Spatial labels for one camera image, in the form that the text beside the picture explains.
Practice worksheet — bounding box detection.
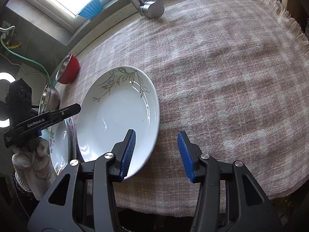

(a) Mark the large stainless steel bowl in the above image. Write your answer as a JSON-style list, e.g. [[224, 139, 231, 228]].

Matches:
[[38, 84, 60, 114]]

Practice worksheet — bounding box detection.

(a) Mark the small pink floral plate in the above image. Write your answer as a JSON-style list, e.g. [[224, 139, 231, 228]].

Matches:
[[49, 120, 72, 175]]

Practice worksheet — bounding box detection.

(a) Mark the white plate grey leaf pattern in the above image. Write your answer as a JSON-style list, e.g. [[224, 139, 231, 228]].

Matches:
[[77, 66, 160, 178]]

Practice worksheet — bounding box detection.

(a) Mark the red steel bowl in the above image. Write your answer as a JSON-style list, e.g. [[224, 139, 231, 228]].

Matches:
[[55, 54, 80, 84]]

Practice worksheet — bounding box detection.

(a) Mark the chrome kitchen faucet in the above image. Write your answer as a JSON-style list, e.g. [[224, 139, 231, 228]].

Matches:
[[129, 0, 165, 19]]

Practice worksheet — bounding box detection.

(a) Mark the white gloved left hand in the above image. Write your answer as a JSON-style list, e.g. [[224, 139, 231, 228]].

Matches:
[[12, 137, 57, 200]]

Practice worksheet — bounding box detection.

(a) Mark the pink plaid cloth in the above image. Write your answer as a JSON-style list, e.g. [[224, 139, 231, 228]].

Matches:
[[57, 0, 308, 217]]

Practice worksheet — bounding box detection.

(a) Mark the blue ribbed cup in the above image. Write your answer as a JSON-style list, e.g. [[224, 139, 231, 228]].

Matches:
[[78, 0, 103, 20]]

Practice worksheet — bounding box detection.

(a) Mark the white ring light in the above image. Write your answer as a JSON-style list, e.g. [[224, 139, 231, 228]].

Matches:
[[0, 72, 15, 128]]

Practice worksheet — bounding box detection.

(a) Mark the teal hose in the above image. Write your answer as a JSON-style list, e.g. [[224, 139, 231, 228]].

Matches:
[[0, 37, 58, 87]]

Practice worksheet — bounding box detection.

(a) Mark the white power cable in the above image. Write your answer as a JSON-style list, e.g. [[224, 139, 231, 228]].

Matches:
[[0, 53, 48, 85]]

